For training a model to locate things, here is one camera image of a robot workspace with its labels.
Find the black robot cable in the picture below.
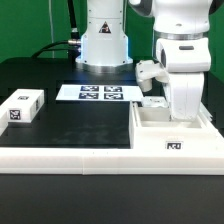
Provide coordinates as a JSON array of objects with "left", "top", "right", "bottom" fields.
[{"left": 31, "top": 0, "right": 82, "bottom": 60}]

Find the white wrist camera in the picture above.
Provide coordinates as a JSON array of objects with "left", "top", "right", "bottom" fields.
[{"left": 135, "top": 60, "right": 168, "bottom": 92}]

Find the white marker sheet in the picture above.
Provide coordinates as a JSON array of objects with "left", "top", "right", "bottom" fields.
[{"left": 56, "top": 84, "right": 143, "bottom": 102}]

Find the white cabinet door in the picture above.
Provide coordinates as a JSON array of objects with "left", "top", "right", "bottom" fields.
[
  {"left": 141, "top": 96, "right": 168, "bottom": 108},
  {"left": 200, "top": 108, "right": 212, "bottom": 122}
]

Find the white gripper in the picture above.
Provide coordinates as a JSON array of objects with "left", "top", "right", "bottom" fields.
[{"left": 163, "top": 72, "right": 204, "bottom": 121}]

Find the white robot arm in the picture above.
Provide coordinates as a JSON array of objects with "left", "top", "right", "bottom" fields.
[{"left": 76, "top": 0, "right": 224, "bottom": 120}]

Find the white L-shaped fence frame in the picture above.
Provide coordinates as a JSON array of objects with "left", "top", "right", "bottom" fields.
[{"left": 0, "top": 114, "right": 224, "bottom": 176}]

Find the white cabinet body box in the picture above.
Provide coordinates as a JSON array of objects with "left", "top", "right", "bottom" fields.
[{"left": 129, "top": 102, "right": 224, "bottom": 151}]

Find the white cabinet top block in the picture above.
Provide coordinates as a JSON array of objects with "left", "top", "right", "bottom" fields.
[{"left": 2, "top": 89, "right": 44, "bottom": 123}]

